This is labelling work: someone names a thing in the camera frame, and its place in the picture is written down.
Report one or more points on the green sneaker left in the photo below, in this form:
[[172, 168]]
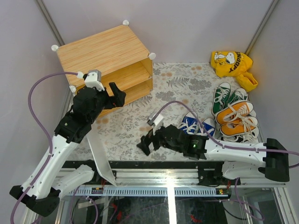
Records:
[[221, 95]]

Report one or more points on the translucent white cabinet door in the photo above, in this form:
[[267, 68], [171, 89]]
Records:
[[99, 155]]

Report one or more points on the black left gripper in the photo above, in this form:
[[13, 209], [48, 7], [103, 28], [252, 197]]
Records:
[[119, 97]]

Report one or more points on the blue sneaker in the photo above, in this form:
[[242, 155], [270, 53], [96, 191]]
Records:
[[189, 124], [209, 125]]

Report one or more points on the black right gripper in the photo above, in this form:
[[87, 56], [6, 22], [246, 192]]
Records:
[[146, 140]]

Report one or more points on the green sneaker right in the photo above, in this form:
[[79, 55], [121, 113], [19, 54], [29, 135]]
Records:
[[239, 94]]

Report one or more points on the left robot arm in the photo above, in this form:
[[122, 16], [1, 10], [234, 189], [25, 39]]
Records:
[[42, 193]]

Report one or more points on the green sneaker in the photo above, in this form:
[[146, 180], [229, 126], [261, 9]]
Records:
[[239, 94], [221, 95]]

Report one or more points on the yellow Snoopy bag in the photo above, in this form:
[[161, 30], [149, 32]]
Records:
[[234, 64]]

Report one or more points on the orange sneaker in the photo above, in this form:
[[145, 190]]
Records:
[[240, 126], [233, 111]]

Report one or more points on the black white sneaker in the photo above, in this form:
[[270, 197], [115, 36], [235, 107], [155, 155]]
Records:
[[246, 137]]

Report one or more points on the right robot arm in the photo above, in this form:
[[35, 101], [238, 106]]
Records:
[[239, 159]]

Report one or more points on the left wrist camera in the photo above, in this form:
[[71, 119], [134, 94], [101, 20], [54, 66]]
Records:
[[93, 80]]

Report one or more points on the wooden shoe cabinet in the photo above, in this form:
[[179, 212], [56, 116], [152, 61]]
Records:
[[118, 54]]

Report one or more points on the aluminium rail frame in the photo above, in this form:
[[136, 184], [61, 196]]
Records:
[[176, 192]]

